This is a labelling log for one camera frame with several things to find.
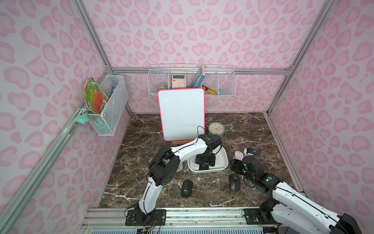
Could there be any pink calculator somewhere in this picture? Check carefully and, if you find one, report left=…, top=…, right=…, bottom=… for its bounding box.
left=171, top=74, right=186, bottom=89

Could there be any black mouse rounded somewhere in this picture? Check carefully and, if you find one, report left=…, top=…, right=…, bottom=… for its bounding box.
left=229, top=174, right=241, bottom=192

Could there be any green snack bag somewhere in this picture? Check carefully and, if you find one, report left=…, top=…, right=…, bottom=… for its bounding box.
left=84, top=78, right=109, bottom=115

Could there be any green round clock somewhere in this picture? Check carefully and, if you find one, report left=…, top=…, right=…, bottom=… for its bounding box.
left=208, top=122, right=226, bottom=137

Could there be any grey computer mouse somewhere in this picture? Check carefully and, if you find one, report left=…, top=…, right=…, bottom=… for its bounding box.
left=177, top=162, right=183, bottom=172

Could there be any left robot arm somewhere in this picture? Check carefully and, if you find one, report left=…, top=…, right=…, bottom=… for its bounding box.
left=135, top=134, right=222, bottom=219

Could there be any pink framed whiteboard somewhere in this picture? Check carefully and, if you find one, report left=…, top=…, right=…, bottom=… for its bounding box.
left=158, top=88, right=205, bottom=141

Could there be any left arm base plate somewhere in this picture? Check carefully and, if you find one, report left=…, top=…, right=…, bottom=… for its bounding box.
left=125, top=209, right=167, bottom=226

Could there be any green wall hook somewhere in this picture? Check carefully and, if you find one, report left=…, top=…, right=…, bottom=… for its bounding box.
left=76, top=113, right=90, bottom=124

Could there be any white mesh side basket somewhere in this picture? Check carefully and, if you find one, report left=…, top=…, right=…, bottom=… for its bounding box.
left=87, top=75, right=129, bottom=136

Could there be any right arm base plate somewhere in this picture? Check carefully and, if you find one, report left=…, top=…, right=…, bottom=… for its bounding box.
left=241, top=208, right=277, bottom=225

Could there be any white computer mouse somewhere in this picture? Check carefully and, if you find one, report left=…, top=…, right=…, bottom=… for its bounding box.
left=233, top=151, right=244, bottom=160

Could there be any blue book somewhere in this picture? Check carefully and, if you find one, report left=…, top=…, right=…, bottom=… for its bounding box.
left=190, top=65, right=206, bottom=88

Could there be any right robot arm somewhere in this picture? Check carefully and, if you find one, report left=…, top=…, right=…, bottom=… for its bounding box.
left=230, top=156, right=361, bottom=234

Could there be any wooden whiteboard stand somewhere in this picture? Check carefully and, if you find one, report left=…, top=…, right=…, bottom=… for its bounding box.
left=171, top=140, right=192, bottom=147

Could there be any yellow utility knife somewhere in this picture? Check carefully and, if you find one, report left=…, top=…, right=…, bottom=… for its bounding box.
left=202, top=85, right=216, bottom=95

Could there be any white storage box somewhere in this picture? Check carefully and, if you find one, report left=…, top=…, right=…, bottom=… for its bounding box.
left=187, top=146, right=229, bottom=174

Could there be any white wire rear basket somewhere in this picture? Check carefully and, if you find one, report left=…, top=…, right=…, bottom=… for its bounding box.
left=146, top=63, right=237, bottom=98

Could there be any black mouse with logo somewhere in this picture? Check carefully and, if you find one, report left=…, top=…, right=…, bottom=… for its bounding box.
left=181, top=179, right=193, bottom=198

